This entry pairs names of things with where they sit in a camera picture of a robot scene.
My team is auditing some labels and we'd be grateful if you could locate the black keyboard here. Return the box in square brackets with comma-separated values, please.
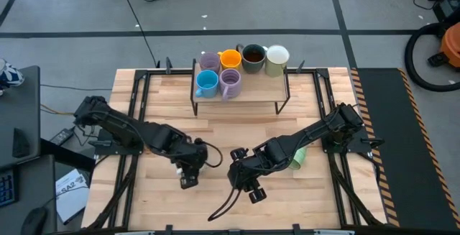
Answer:
[0, 170, 17, 208]

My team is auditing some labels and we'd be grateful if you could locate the dark grey mug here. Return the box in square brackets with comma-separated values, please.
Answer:
[236, 43, 269, 75]

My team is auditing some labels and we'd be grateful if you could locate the light blue mug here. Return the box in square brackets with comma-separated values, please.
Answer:
[195, 69, 220, 99]

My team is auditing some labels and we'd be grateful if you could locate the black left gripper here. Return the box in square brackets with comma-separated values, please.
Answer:
[172, 139, 210, 190]

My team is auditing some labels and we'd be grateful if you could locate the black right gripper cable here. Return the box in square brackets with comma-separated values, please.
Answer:
[207, 186, 242, 223]

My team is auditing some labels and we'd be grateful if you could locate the green mug with white handle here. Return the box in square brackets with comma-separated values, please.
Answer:
[287, 147, 308, 170]

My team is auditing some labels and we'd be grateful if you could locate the ribbed purple mug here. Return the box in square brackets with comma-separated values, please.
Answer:
[218, 68, 243, 102]

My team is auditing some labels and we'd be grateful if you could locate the long black floor cable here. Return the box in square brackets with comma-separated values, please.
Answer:
[115, 0, 159, 68]

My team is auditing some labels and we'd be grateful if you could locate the black vacuum hose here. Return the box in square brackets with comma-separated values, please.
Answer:
[404, 22, 460, 93]

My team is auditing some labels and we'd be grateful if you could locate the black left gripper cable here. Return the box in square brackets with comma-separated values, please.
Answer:
[195, 139, 224, 169]

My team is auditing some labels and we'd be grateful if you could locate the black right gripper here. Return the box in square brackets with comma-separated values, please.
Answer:
[226, 147, 268, 205]

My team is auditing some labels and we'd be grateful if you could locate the wooden shelf with black frame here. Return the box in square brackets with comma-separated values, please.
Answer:
[189, 57, 290, 117]

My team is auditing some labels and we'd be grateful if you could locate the thin black cable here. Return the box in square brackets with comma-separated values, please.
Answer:
[40, 83, 113, 92]

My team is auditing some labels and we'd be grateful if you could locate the white printed booklet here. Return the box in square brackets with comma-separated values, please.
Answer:
[55, 169, 89, 225]

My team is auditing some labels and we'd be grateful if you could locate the black mat with hazard stripes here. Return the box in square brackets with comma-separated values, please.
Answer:
[350, 68, 460, 231]

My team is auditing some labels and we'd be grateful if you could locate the smooth purple mug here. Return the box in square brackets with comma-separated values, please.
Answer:
[198, 50, 221, 74]

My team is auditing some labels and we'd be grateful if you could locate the thin tan cable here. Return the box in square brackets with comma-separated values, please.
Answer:
[40, 103, 75, 117]

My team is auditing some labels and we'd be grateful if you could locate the black computer mouse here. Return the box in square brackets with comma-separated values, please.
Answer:
[21, 206, 50, 235]

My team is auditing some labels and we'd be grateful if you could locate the dark grey desk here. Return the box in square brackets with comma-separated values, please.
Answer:
[0, 154, 58, 235]
[0, 65, 41, 170]

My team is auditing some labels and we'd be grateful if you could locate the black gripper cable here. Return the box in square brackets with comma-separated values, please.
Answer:
[195, 139, 224, 169]
[207, 186, 242, 223]

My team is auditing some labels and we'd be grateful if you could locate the black power adapter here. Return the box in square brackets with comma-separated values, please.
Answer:
[50, 127, 75, 147]

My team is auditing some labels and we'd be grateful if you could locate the yellow mug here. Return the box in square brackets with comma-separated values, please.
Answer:
[217, 49, 242, 71]

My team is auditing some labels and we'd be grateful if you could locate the person's shoe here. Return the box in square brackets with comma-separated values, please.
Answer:
[0, 57, 25, 91]

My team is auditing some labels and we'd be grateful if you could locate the black metal rig frame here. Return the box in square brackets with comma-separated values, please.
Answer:
[81, 57, 389, 235]

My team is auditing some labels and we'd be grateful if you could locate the orange vacuum cleaner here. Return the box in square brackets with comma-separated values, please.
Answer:
[427, 22, 460, 69]

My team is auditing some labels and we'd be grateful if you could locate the pale olive mug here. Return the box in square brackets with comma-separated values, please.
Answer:
[264, 45, 290, 78]

